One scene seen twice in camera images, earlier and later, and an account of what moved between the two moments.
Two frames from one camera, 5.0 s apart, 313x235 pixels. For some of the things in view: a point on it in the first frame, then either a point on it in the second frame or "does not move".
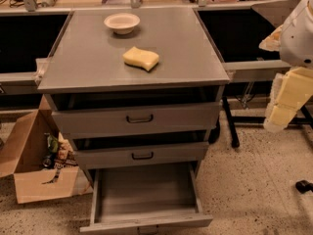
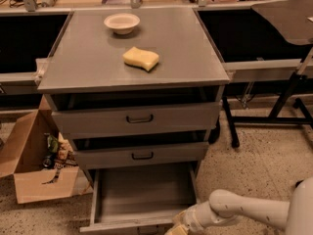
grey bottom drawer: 145,198 does not move
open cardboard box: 22,157 does not move
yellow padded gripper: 297,39 → 191,214
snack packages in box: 60,155 does not move
